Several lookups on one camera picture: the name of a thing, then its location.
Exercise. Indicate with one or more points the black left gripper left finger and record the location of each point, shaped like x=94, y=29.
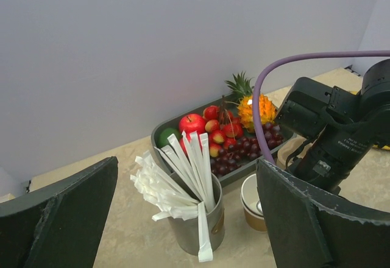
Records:
x=61, y=224

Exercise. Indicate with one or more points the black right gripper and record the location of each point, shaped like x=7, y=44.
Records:
x=317, y=111

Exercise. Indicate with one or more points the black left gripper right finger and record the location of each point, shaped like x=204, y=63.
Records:
x=310, y=227

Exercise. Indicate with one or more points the brown paper coffee cup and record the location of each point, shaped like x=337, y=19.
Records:
x=250, y=200

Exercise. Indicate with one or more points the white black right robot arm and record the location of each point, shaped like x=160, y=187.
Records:
x=327, y=166

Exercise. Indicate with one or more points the dark green fruit tray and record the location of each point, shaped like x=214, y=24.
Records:
x=245, y=168

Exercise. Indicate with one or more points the brown pulp cup carrier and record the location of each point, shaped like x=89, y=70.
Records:
x=287, y=149

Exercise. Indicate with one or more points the orange pineapple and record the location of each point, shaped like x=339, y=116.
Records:
x=242, y=91

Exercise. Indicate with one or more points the red cherry cluster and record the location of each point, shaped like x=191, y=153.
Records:
x=223, y=129

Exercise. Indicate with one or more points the purple grape bunch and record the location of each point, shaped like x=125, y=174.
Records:
x=237, y=152

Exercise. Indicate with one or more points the red apple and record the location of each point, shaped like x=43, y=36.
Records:
x=192, y=123

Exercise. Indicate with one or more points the grey metal straw holder cup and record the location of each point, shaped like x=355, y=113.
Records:
x=187, y=233

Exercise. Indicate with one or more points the white wrapped straw bundle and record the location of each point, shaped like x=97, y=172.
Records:
x=187, y=192

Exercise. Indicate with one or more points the green lime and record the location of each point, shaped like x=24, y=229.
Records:
x=163, y=137

